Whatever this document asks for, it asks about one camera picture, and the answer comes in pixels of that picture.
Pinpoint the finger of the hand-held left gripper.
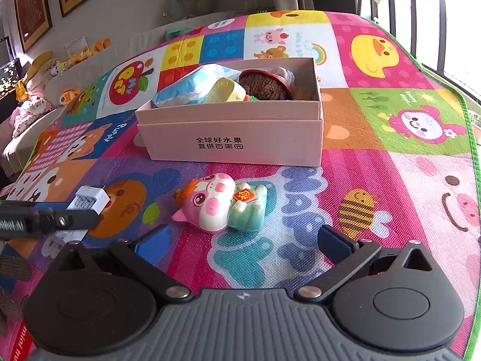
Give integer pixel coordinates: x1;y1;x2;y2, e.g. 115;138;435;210
32;208;103;234

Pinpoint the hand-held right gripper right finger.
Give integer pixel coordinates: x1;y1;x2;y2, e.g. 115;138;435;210
295;225;433;303

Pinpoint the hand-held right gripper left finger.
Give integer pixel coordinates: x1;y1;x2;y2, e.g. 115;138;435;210
56;225;192;303

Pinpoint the white perforated small box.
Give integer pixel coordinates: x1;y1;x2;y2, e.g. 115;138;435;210
53;185;112;246

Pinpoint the pink pig figure toy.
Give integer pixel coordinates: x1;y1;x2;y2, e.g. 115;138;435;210
172;172;268;239

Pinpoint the pink cardboard box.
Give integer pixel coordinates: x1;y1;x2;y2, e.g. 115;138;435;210
134;57;324;168

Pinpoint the blue tissue pack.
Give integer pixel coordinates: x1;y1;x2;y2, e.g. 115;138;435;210
151;65;245;109

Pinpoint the person's left hand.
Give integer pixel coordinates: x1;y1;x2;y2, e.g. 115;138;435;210
0;254;33;338

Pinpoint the colourful printed play mat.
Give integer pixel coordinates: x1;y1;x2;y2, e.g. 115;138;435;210
0;9;481;361

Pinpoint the pink clothes pile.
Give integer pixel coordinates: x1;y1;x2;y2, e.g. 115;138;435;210
11;96;53;139

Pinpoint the orange fish plush toy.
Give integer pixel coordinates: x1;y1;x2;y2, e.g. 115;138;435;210
57;88;81;106

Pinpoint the glass fish tank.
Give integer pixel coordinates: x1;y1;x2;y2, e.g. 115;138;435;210
0;35;20;103

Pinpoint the yellow banana plush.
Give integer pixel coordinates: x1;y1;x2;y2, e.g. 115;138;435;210
23;51;55;83

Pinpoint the cream yellow toy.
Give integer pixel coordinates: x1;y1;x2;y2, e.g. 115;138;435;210
203;78;247;104

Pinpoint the row of yellow plush toys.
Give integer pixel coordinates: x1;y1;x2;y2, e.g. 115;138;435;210
51;38;112;73

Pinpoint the brown knit item red rim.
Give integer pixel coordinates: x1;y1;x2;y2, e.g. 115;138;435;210
238;69;294;101

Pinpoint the white paper card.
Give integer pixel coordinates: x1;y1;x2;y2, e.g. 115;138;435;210
65;35;89;58

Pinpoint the beige sofa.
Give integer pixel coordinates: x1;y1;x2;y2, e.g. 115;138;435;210
0;8;241;181

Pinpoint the teal cloth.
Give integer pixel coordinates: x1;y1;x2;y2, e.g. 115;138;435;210
163;24;200;41

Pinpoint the large framed red picture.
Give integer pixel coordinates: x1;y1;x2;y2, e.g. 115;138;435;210
13;0;53;53

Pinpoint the grey standing fan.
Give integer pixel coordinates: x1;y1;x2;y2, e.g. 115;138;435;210
165;0;219;22

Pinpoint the window frame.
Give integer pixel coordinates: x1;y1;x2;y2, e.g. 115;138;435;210
353;0;481;106

